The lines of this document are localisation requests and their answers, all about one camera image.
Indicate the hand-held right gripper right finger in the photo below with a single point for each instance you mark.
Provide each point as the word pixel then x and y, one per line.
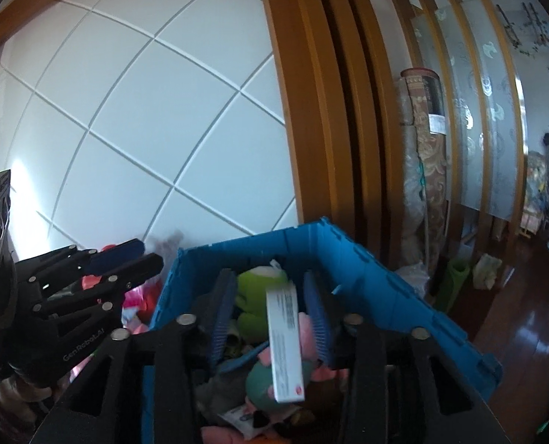
pixel 318 319

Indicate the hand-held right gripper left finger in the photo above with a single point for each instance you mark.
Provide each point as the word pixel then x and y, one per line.
pixel 223 314

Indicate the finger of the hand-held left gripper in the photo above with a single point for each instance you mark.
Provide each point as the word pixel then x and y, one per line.
pixel 112 252
pixel 135 270

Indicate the green frog plush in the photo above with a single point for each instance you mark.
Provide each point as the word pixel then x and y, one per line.
pixel 256 291

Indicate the long white carton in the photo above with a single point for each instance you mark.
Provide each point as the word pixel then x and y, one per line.
pixel 286 347

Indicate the blue Y-shaped plastic toy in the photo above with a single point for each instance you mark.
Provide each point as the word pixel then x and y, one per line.
pixel 242 358

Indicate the grey fluffy plush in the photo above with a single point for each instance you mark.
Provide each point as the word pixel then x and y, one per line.
pixel 223 391

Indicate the blue plastic storage crate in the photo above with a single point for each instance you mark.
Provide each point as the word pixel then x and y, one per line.
pixel 394 305

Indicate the pink pig plush blue outfit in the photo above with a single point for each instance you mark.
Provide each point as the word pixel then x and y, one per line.
pixel 260 386

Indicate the white printed packet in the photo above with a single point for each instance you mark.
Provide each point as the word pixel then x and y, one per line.
pixel 246 421

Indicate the person's left hand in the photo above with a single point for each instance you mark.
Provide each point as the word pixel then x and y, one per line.
pixel 31 393

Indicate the white plastic bag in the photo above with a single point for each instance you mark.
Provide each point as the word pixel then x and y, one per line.
pixel 413 280

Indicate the green rolled mat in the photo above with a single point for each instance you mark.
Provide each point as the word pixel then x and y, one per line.
pixel 455 284

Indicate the pale crumpled bag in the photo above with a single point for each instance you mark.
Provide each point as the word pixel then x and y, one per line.
pixel 486 270

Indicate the rolled patterned carpet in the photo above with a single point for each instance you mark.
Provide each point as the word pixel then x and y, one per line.
pixel 429 171

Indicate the wooden slatted partition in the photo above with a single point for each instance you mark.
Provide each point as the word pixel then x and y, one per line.
pixel 482 101

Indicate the wooden door frame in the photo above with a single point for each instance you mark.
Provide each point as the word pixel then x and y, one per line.
pixel 320 101

